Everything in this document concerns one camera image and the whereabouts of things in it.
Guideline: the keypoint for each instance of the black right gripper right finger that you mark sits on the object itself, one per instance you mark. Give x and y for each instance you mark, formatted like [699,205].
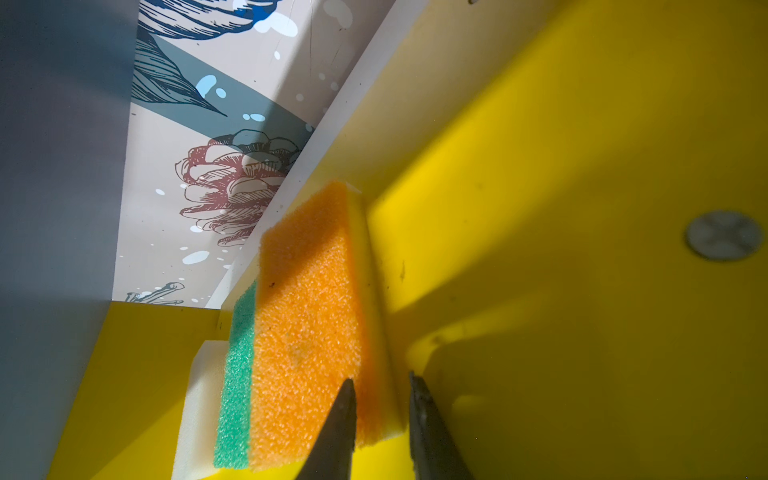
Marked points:
[432,448]

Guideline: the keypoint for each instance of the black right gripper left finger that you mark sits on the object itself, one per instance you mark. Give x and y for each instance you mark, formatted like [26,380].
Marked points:
[331,456]

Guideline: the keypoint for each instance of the green scouring sponge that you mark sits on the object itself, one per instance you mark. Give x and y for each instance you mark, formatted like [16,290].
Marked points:
[232,436]

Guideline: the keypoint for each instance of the pale pink sponge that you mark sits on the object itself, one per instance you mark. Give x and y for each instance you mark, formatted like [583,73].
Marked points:
[198,429]

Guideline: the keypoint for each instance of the orange scouring sponge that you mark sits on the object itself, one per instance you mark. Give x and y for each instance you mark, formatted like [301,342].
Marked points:
[317,324]

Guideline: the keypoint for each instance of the yellow wooden shelf unit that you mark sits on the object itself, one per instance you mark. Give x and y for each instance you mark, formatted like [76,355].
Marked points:
[528,215]

